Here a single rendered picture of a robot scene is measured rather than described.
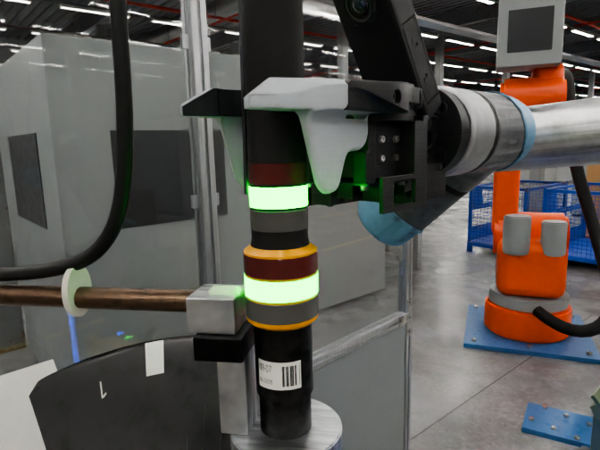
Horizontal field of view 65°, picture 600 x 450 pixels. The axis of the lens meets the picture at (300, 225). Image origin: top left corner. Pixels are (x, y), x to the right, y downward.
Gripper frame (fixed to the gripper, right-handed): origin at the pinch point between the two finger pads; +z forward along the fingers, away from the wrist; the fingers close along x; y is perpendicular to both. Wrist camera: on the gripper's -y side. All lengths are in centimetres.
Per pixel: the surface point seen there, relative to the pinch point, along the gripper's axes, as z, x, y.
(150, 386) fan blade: -2.9, 17.9, 24.1
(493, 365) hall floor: -308, 108, 165
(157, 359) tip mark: -4.3, 18.8, 22.2
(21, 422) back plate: 3, 39, 34
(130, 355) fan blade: -2.6, 20.8, 21.9
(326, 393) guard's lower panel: -85, 70, 79
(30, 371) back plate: 1, 43, 30
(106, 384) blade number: -0.2, 20.9, 23.8
